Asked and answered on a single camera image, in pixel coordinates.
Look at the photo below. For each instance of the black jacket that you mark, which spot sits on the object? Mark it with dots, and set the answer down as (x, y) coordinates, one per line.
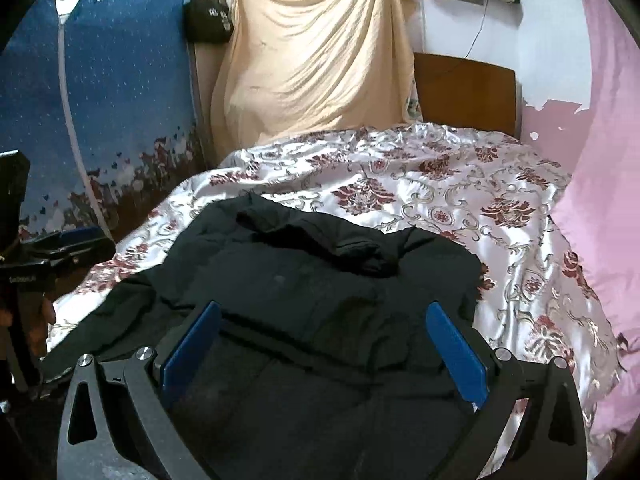
(310, 300)

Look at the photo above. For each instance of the black tote bag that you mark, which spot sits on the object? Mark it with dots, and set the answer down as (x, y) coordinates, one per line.
(207, 20)

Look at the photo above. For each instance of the pink curtain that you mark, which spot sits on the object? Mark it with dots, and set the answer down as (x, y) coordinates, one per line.
(600, 210)

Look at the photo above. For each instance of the beige hanging sheet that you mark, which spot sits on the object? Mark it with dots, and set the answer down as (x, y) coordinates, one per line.
(310, 60)

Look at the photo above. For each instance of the floral satin bedspread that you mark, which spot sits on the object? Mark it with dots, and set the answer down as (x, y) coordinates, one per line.
(450, 185)

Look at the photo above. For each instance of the person's left hand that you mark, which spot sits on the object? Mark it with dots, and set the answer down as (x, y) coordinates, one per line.
(47, 315)

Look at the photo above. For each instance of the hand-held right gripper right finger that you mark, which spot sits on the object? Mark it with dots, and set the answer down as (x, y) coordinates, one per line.
(455, 355)

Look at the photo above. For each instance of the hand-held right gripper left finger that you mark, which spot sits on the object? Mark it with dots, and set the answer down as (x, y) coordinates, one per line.
(192, 355)

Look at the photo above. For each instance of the blue printed fabric wardrobe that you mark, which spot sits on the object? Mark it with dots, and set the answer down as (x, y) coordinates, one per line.
(115, 110)

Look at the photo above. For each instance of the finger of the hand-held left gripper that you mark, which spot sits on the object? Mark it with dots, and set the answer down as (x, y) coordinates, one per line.
(75, 257)
(80, 235)

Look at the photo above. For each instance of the wooden headboard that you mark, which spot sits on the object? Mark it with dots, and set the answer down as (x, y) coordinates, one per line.
(465, 95)

